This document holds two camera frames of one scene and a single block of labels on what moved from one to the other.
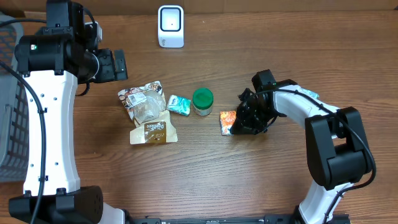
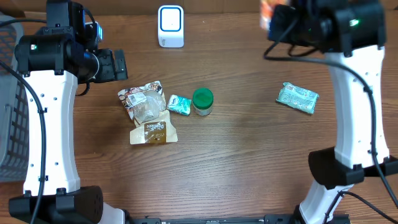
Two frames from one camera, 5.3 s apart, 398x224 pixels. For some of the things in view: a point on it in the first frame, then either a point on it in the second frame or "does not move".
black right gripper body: x=255 y=117 -> x=297 y=32
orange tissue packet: x=227 y=119 -> x=267 y=9
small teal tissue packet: x=180 y=104 does not move
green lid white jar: x=203 y=101 does not move
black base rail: x=266 y=219 does not move
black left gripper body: x=107 y=70 does not move
